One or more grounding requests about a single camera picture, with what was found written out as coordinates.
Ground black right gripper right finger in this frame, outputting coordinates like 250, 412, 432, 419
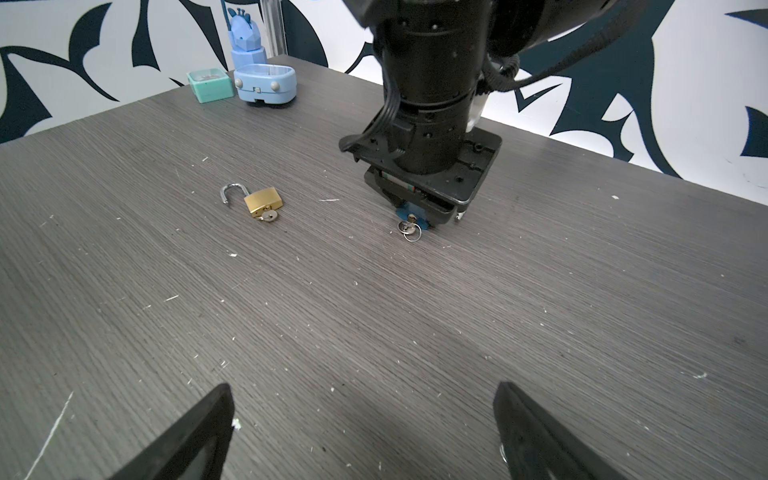
493, 381, 624, 480

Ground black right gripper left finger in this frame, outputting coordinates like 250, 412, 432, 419
110, 383, 235, 480

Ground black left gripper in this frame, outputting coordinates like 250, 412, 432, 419
350, 129, 502, 226

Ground blue padlock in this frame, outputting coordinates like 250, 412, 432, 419
395, 202, 429, 230

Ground blue padlock keys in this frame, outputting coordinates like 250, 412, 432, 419
398, 220, 423, 243

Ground brass padlock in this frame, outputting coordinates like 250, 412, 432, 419
220, 183, 284, 223

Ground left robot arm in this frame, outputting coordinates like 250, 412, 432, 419
339, 1, 646, 234

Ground light blue alarm clock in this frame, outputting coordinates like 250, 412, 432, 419
234, 64, 297, 105

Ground blue pen holder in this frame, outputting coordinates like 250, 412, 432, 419
221, 1, 267, 69

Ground green small clock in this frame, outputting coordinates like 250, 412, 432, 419
187, 68, 234, 104

